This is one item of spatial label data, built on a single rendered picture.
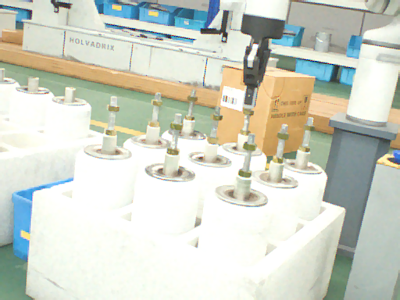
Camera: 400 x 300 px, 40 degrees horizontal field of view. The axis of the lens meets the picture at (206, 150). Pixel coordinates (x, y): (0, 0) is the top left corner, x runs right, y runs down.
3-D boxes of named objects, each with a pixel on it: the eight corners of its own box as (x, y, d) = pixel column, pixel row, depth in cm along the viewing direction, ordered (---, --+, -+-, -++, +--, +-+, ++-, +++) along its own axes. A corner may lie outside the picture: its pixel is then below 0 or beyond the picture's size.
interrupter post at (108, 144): (107, 157, 84) (109, 137, 84) (96, 153, 86) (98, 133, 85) (118, 155, 86) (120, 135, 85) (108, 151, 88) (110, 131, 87)
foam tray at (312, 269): (160, 230, 122) (171, 153, 118) (326, 295, 105) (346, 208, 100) (24, 294, 89) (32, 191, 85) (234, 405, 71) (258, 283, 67)
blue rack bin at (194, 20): (191, 27, 625) (193, 8, 619) (221, 33, 612) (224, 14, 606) (171, 26, 579) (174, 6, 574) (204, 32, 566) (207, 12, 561)
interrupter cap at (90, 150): (105, 164, 81) (106, 159, 81) (73, 151, 85) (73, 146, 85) (141, 158, 87) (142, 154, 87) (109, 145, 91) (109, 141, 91)
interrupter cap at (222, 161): (240, 169, 90) (241, 165, 89) (201, 169, 86) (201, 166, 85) (216, 155, 96) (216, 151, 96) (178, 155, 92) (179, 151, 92)
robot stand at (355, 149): (313, 225, 141) (338, 111, 133) (370, 241, 136) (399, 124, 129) (301, 244, 128) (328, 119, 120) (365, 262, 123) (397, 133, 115)
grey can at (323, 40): (314, 50, 552) (318, 31, 548) (330, 53, 547) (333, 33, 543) (311, 50, 538) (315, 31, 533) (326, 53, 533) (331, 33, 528)
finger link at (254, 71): (244, 52, 91) (244, 76, 96) (241, 60, 90) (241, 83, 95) (259, 55, 91) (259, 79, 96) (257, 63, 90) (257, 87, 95)
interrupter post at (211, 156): (219, 164, 90) (222, 145, 90) (206, 164, 89) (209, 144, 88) (211, 159, 92) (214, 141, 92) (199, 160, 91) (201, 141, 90)
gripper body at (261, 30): (283, 16, 90) (273, 72, 92) (289, 17, 98) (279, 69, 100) (238, 8, 92) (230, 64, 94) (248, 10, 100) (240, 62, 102)
